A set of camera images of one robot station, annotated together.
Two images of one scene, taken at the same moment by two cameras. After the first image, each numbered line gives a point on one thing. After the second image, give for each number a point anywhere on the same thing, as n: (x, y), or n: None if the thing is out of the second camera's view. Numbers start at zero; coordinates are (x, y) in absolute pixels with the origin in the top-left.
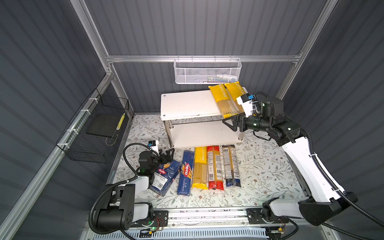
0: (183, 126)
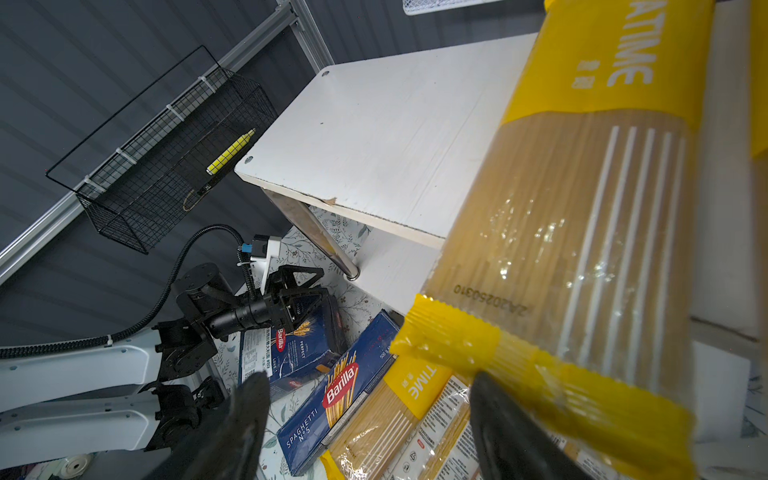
0: (374, 160)
